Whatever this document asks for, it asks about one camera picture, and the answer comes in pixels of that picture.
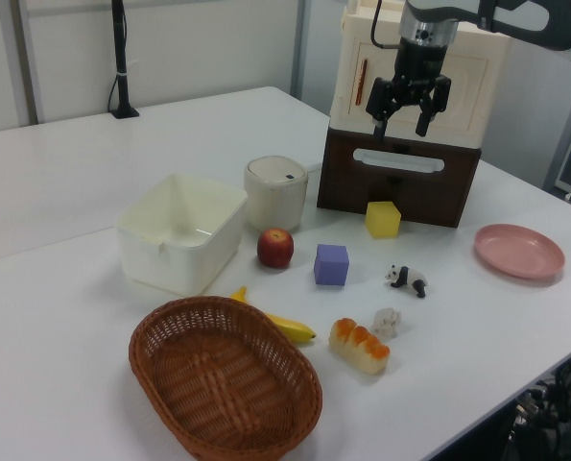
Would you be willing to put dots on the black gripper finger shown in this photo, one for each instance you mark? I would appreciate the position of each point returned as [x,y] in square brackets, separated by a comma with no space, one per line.
[434,106]
[380,103]

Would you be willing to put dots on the dark brown storage box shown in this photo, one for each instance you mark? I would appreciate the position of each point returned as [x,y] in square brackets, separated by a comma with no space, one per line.
[429,192]

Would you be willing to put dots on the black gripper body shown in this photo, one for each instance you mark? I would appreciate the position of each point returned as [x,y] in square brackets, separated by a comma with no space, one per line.
[417,67]

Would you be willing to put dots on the yellow banana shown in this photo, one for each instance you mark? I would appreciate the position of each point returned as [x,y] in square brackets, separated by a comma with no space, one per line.
[292,329]

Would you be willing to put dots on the small white toy figure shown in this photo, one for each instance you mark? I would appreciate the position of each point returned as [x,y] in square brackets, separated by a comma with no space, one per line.
[386,322]

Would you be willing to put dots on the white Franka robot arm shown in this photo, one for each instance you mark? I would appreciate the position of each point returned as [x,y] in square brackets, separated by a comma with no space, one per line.
[515,19]

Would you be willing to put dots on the red apple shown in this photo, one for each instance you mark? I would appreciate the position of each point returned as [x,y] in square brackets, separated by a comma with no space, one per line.
[275,249]

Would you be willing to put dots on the panda toy figure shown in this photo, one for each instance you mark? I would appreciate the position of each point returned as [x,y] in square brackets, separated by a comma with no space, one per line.
[405,278]

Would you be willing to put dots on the toy bread loaf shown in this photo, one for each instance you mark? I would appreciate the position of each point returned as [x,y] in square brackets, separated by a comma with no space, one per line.
[357,348]

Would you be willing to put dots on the yellow foam cube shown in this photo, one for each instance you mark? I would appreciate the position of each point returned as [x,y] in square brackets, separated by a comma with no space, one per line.
[382,221]

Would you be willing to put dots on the cream plastic storage box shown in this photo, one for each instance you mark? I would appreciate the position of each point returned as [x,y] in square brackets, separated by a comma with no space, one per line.
[462,86]

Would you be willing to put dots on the pink plastic plate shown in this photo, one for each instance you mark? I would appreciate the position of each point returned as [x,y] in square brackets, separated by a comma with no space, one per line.
[517,249]

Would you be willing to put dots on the brown wicker basket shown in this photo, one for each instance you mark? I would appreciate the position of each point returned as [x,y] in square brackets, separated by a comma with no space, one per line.
[222,384]

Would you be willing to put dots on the small cream trash can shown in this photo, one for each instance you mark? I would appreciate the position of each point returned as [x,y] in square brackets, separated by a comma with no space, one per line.
[275,201]

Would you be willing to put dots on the purple foam cube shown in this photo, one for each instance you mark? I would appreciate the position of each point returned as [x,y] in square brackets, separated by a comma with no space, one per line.
[330,266]

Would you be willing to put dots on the white plastic tub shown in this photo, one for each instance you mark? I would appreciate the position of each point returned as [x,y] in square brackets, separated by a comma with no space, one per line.
[170,259]

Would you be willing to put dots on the black camera stand pole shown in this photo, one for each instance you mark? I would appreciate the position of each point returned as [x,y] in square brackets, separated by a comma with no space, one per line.
[120,57]

